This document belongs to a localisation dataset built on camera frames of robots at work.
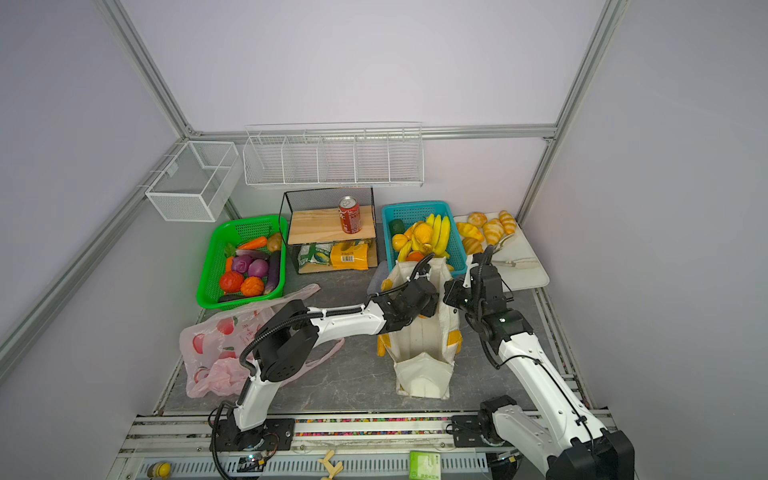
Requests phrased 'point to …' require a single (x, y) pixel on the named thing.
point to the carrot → (256, 244)
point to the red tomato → (230, 282)
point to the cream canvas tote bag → (424, 352)
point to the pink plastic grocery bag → (210, 348)
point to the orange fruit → (415, 256)
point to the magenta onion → (258, 268)
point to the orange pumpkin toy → (252, 287)
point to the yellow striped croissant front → (472, 245)
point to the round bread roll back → (478, 219)
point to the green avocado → (396, 227)
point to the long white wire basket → (334, 155)
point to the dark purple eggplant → (272, 276)
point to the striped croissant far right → (509, 221)
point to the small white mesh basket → (196, 185)
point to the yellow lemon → (398, 240)
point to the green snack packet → (316, 253)
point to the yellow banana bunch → (441, 230)
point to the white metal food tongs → (521, 263)
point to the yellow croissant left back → (470, 232)
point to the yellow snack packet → (356, 257)
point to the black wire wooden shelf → (332, 229)
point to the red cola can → (350, 214)
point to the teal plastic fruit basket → (412, 213)
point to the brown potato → (275, 242)
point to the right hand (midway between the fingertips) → (447, 285)
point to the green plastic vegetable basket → (238, 232)
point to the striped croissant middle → (493, 231)
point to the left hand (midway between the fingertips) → (432, 295)
